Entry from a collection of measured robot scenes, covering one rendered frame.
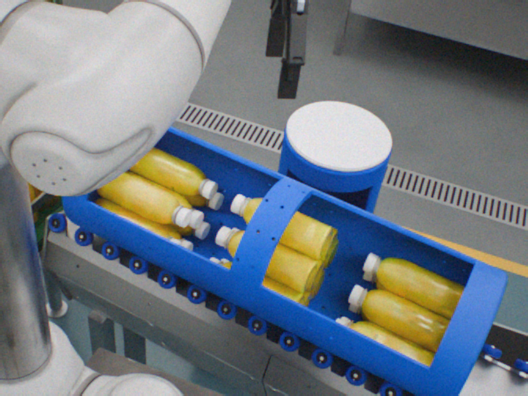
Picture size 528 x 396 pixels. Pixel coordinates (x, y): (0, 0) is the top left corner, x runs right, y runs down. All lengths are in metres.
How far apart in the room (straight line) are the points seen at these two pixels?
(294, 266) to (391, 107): 2.50
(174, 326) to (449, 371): 0.63
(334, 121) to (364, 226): 0.46
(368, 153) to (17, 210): 1.17
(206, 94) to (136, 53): 3.07
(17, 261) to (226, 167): 0.83
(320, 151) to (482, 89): 2.43
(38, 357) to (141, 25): 0.53
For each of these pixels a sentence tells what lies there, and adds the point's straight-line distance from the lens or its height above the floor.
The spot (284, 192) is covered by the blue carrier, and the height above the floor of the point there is 1.23.
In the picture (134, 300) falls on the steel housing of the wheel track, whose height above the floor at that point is 0.87.
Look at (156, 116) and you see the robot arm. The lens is 0.59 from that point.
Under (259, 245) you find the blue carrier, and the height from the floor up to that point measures 1.19.
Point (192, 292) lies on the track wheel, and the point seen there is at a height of 0.97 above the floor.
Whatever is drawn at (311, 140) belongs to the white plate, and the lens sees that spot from 1.81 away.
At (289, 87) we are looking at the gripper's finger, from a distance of 1.12.
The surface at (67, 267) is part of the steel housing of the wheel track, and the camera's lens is 1.72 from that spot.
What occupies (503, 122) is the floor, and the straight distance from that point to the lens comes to 3.93.
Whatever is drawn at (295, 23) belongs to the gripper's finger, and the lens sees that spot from 1.07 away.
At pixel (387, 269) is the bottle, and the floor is 1.13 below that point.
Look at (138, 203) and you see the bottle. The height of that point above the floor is 1.13.
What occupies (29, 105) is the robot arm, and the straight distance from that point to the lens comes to 0.56.
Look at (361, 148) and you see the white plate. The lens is 1.82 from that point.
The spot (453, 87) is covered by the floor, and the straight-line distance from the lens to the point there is 4.07.
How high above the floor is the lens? 2.18
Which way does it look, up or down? 44 degrees down
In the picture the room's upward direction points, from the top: 8 degrees clockwise
